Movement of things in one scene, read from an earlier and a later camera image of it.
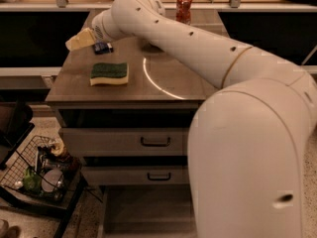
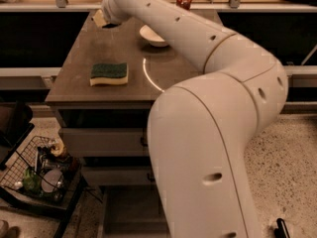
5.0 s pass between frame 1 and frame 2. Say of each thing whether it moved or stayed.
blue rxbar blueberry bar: moved
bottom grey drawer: stayed
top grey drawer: stayed
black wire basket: stayed
